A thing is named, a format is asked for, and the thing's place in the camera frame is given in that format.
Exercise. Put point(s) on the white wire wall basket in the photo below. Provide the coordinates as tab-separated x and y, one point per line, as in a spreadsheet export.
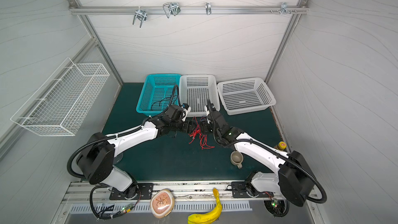
59	106

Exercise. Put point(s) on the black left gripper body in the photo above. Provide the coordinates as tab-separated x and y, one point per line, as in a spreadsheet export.
184	126

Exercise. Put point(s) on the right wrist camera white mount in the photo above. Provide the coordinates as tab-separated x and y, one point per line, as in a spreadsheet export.
209	110

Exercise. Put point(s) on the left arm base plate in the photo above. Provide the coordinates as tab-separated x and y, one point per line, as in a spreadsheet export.
136	191

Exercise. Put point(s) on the white perforated basket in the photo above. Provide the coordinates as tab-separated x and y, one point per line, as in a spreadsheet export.
245	95
195	90

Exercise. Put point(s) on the olive ceramic cup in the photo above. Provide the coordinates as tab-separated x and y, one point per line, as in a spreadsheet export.
236	158

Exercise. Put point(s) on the white perforated basket middle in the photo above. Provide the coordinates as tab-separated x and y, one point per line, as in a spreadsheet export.
195	90

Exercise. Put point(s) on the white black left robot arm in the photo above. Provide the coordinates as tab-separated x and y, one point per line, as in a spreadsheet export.
96	158

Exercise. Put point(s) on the white perforated basket right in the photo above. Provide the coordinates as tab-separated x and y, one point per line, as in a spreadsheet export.
245	95

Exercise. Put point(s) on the metal clamp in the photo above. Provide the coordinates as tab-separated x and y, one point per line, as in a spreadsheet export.
171	8
139	16
208	8
284	10

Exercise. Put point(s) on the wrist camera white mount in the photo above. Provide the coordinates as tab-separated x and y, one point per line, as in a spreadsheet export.
186	110
209	110

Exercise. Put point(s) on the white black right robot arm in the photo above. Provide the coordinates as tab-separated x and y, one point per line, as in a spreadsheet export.
294	178

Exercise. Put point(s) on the round wooden toy face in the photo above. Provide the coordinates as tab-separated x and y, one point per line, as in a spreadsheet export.
162	203

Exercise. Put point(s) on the aluminium overhead rail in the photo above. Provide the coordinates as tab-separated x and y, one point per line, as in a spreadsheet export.
185	10

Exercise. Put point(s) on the teal perforated basket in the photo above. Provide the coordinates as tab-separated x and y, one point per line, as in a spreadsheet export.
156	93

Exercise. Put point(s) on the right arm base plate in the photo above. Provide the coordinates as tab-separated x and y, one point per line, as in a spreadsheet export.
240	190

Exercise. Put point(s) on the yellow red capped bottle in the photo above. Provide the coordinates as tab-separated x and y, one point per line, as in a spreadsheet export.
282	146

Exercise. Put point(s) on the yellow banana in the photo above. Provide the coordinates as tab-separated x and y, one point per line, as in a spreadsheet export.
210	217

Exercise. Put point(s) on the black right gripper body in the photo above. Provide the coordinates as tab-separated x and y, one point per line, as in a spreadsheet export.
210	127

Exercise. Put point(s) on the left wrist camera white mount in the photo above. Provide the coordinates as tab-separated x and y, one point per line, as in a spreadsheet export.
186	110

